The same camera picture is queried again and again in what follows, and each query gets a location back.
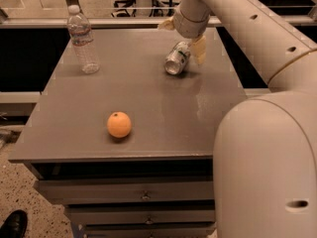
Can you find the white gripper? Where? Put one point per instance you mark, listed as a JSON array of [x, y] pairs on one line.
[[185, 28]]

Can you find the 7up soda can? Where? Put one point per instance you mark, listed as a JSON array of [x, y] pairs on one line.
[[177, 59]]

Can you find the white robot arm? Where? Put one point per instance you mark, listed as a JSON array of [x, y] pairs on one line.
[[265, 149]]

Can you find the black office chair base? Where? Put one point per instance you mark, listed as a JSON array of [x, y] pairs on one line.
[[127, 0]]

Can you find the clear plastic water bottle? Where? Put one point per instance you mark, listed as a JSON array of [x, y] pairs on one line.
[[82, 40]]

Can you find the orange fruit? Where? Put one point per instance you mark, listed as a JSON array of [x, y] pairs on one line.
[[119, 125]]

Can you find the grey drawer cabinet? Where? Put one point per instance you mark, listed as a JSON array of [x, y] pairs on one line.
[[174, 118]]

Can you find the top cabinet drawer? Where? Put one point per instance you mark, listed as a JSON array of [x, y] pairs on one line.
[[69, 192]]

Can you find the cabinet drawer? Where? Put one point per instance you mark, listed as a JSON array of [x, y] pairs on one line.
[[189, 230], [69, 192], [142, 214]]

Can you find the bottom cabinet drawer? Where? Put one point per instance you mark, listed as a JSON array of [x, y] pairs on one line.
[[189, 230]]

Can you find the middle cabinet drawer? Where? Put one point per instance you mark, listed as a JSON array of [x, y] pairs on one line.
[[142, 214]]

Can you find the black shoe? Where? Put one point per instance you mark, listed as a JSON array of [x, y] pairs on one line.
[[15, 225]]

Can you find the metal railing frame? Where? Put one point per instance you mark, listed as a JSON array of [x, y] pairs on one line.
[[53, 13]]

